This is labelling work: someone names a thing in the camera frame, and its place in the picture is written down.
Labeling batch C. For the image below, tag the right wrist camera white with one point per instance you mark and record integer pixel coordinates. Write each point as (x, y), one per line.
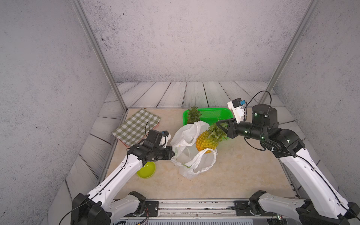
(238, 107)

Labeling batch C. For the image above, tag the metal frame post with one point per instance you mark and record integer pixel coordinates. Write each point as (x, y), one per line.
(309, 13)
(97, 50)

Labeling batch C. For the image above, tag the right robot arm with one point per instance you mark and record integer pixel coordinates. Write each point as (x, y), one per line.
(324, 205)

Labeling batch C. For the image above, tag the white plastic bag lemon print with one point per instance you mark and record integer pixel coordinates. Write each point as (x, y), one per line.
(188, 158)

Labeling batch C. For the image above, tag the pineapple front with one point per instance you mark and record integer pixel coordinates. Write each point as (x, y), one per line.
(208, 139)

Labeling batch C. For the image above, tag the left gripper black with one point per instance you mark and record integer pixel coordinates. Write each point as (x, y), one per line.
(168, 155)

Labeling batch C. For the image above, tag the right metal frame post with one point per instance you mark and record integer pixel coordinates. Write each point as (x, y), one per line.
(309, 13)

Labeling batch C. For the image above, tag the pineapple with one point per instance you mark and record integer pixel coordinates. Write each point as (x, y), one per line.
(193, 115)
(208, 139)

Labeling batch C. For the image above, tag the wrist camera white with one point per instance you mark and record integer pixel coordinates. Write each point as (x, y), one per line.
(164, 139)
(238, 107)

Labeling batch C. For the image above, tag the lime green bowl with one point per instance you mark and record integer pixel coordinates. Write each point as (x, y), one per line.
(147, 171)

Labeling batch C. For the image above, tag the green plastic basket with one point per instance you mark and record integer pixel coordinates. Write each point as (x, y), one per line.
(213, 115)

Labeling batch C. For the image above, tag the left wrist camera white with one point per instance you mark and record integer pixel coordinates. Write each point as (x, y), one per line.
(164, 139)

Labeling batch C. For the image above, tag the left metal frame post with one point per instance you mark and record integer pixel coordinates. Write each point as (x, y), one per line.
(97, 50)

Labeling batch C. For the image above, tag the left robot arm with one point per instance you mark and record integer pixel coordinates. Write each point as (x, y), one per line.
(99, 206)

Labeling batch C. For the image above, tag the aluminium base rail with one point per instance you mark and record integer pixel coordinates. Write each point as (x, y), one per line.
(203, 212)

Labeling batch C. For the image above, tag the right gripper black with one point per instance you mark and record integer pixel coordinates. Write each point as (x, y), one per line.
(230, 131)

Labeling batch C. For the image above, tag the pineapple back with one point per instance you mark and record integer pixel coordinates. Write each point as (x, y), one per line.
(193, 115)

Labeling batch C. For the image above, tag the green checkered cloth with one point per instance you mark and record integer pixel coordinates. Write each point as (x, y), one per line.
(136, 127)

